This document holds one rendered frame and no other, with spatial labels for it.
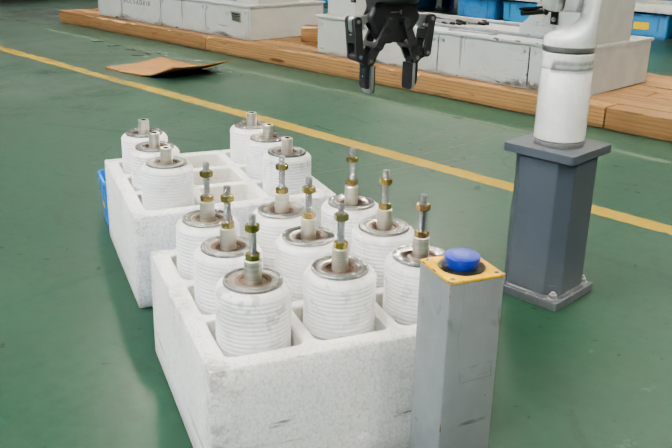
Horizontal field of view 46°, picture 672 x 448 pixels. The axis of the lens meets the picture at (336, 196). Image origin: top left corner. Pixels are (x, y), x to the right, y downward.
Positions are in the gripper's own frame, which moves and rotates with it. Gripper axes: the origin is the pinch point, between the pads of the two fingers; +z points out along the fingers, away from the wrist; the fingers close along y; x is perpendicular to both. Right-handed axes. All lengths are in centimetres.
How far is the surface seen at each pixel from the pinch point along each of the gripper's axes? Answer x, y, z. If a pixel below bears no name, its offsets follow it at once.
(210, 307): -1.4, 27.2, 29.0
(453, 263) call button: 28.6, 10.9, 14.6
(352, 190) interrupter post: -10.6, -1.6, 19.4
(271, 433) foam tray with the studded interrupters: 15.3, 26.6, 39.1
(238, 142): -64, -7, 25
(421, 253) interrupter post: 12.6, 2.5, 21.0
